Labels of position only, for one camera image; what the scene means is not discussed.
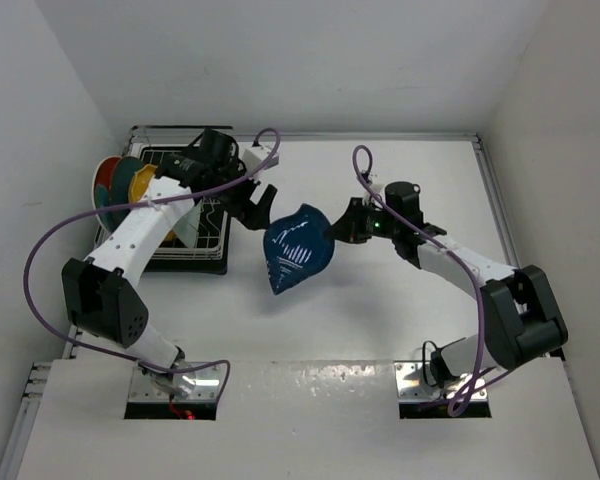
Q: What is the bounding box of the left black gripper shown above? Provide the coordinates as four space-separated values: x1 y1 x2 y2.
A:
205 157 275 230

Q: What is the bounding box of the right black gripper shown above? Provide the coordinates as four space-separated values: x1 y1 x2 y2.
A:
325 197 401 244

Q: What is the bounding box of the dark blue leaf dish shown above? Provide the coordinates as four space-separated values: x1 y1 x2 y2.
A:
263 204 335 295

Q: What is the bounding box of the light green divided tray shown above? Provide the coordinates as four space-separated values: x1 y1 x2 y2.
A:
173 203 202 248

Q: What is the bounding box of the yellow dotted plate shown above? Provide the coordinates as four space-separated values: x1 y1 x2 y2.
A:
127 162 178 247

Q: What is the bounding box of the teal round plate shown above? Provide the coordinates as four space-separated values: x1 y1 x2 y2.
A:
95 156 144 208

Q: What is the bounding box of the red blue floral plate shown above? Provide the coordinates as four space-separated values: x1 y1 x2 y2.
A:
91 156 121 207

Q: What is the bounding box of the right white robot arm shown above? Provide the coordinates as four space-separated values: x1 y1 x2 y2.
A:
328 182 568 389

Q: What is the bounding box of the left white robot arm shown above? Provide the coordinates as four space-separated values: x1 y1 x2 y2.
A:
61 128 279 398

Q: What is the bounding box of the black drip tray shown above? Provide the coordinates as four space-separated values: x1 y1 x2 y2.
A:
123 125 231 275

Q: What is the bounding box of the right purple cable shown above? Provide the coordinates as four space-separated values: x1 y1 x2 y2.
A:
351 144 511 418

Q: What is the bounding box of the purple cable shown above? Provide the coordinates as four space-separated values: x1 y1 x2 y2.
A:
351 144 511 418
22 127 282 401

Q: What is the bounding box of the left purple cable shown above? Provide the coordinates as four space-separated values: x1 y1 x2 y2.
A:
22 127 282 401

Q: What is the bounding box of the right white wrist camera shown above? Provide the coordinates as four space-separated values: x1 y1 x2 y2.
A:
361 171 384 203

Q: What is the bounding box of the wire dish rack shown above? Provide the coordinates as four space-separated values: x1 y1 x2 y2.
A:
92 144 231 274

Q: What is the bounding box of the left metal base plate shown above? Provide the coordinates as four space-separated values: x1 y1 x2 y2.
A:
128 366 224 403

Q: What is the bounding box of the metal base plate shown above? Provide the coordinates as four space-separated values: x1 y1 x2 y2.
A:
128 366 224 403
393 361 472 405

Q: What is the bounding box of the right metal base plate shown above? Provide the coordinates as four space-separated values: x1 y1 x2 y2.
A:
393 361 472 405

